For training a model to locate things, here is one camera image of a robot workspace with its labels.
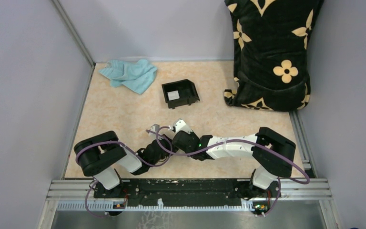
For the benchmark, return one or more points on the light blue cloth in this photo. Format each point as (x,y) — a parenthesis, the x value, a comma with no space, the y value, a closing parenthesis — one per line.
(136,76)

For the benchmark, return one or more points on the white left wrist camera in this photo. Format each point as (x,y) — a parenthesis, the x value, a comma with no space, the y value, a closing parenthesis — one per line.
(152,132)

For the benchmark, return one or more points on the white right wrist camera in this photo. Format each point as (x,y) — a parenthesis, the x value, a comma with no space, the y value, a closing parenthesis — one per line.
(181,125)

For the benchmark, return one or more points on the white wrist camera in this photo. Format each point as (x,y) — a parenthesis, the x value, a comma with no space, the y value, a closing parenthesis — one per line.
(181,125)
(152,132)

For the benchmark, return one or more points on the grey credit card stack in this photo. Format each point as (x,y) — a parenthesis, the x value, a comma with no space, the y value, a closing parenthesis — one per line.
(173,95)

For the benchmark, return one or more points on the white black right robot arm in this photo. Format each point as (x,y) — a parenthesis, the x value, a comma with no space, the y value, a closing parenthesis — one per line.
(271,150)

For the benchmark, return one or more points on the black plastic card box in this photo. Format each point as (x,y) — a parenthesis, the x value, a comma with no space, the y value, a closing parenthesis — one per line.
(187,91)

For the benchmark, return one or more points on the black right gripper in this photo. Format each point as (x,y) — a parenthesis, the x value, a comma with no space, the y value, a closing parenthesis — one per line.
(192,134)

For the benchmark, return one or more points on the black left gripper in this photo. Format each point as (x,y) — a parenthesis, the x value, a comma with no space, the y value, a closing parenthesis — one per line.
(169,140)

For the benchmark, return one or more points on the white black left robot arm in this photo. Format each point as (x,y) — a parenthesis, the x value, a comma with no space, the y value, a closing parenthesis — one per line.
(97,154)

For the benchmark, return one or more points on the black floral cushion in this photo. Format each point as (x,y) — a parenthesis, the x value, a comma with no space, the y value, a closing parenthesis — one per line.
(270,53)

